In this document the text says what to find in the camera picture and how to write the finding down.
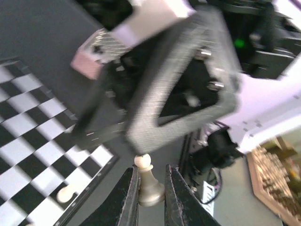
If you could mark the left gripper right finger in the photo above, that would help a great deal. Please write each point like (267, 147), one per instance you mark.
(182, 208)

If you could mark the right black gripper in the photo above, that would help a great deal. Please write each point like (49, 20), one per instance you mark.
(169, 85)

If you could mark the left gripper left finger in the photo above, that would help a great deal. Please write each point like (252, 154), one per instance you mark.
(120, 208)

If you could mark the white chess piece front row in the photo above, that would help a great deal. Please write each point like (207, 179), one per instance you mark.
(66, 193)

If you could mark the black and white chessboard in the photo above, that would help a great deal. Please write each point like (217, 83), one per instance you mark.
(37, 155)

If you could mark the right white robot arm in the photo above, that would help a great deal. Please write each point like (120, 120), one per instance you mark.
(265, 41)

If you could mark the pink mesh tray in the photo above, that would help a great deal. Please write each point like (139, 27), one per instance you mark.
(99, 49)

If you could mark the light blue slotted cable duct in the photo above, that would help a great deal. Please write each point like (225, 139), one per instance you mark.
(207, 195)

